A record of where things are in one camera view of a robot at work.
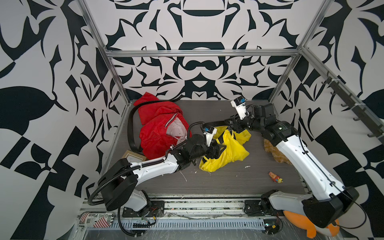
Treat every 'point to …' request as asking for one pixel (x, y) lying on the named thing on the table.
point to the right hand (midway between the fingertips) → (228, 116)
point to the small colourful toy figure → (275, 178)
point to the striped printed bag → (99, 219)
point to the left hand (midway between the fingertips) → (220, 141)
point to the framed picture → (133, 157)
